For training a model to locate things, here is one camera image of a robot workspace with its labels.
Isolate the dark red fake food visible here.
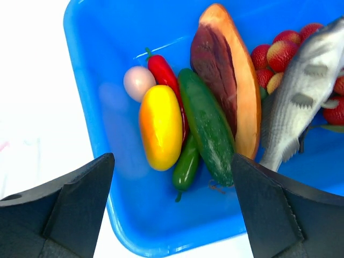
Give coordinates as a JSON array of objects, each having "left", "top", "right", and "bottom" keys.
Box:
[{"left": 190, "top": 25, "right": 237, "bottom": 135}]

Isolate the orange papaya slice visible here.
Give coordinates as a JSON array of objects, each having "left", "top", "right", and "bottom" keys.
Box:
[{"left": 199, "top": 3, "right": 261, "bottom": 160}]

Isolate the pink fake peach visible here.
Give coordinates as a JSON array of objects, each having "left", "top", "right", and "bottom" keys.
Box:
[{"left": 123, "top": 66, "right": 156, "bottom": 103}]

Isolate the green fake chili pepper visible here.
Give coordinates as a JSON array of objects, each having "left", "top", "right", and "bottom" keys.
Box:
[{"left": 172, "top": 134, "right": 200, "bottom": 202}]

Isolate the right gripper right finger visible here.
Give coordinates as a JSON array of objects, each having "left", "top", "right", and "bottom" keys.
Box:
[{"left": 231, "top": 154, "right": 343, "bottom": 257}]

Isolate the fake lychee bunch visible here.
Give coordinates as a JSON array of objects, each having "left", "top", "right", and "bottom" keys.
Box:
[{"left": 250, "top": 23, "right": 344, "bottom": 134}]

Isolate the yellow fake mango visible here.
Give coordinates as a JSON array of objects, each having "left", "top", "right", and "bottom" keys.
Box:
[{"left": 138, "top": 85, "right": 183, "bottom": 171}]

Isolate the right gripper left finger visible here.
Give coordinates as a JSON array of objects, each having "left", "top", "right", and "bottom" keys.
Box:
[{"left": 1, "top": 153, "right": 115, "bottom": 257}]

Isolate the blue plastic bin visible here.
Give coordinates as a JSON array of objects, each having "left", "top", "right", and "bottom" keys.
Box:
[{"left": 64, "top": 1, "right": 343, "bottom": 257}]

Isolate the red fake chili pepper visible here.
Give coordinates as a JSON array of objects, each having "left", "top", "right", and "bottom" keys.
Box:
[{"left": 145, "top": 47, "right": 189, "bottom": 146}]

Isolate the green fake cucumber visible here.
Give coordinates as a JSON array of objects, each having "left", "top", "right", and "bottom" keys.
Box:
[{"left": 177, "top": 68, "right": 237, "bottom": 187}]

